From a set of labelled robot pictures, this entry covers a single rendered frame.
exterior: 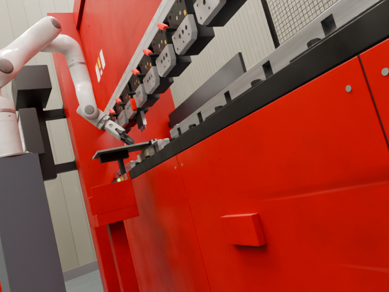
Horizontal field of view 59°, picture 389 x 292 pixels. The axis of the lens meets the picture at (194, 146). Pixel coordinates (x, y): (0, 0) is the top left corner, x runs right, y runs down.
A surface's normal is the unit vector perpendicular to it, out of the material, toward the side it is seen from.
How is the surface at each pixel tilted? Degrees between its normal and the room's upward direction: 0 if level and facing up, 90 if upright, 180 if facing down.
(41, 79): 90
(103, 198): 90
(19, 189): 90
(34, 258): 90
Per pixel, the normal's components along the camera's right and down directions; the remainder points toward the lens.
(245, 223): -0.88, 0.18
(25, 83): 0.47, -0.23
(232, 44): -0.76, 0.12
